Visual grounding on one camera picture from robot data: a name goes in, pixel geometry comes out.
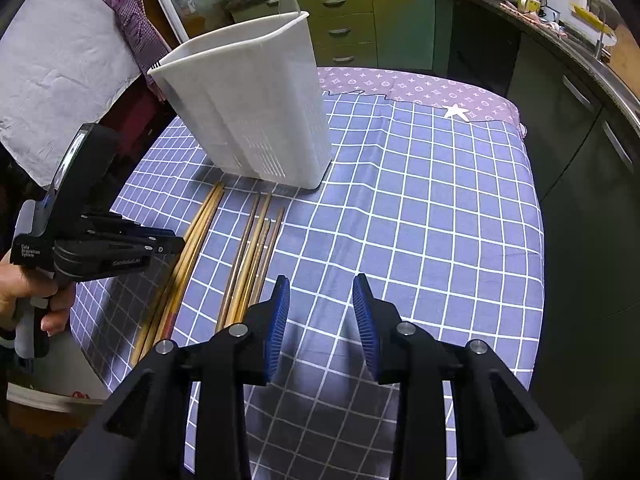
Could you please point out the white star shape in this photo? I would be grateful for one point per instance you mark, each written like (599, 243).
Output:
(455, 111)

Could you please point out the white plastic utensil holder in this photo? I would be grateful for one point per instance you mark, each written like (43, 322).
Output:
(250, 110)

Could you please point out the yellow plastic tool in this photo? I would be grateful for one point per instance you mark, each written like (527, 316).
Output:
(592, 20)

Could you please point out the dark wooden chopstick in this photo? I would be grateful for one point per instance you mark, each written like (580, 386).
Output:
(258, 270)
(247, 260)
(267, 260)
(251, 270)
(238, 260)

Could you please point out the white plastic scoop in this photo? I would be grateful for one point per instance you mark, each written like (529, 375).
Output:
(288, 2)

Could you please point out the purple plaid cloth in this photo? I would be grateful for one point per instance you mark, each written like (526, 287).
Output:
(135, 25)

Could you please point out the person's left hand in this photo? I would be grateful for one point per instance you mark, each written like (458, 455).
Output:
(55, 310)

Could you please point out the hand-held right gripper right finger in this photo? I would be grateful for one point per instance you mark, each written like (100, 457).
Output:
(365, 320)

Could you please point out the white hanging cloth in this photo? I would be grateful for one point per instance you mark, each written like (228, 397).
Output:
(60, 60)

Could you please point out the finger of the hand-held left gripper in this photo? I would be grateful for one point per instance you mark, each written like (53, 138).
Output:
(140, 232)
(125, 260)

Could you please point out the light bamboo chopstick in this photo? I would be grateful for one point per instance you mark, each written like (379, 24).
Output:
(186, 285)
(168, 285)
(173, 285)
(179, 285)

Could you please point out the purple patterned cloth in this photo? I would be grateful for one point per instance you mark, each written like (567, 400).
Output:
(400, 82)

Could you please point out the white container with red print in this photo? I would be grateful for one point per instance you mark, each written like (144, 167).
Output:
(60, 370)

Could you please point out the blue checked tablecloth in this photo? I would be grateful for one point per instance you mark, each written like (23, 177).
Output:
(425, 235)

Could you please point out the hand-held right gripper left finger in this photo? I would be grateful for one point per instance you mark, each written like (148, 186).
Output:
(280, 320)

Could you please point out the dark red cloth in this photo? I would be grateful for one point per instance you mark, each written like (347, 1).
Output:
(140, 120)

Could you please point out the metal sink faucet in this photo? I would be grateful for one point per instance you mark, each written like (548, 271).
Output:
(597, 25)

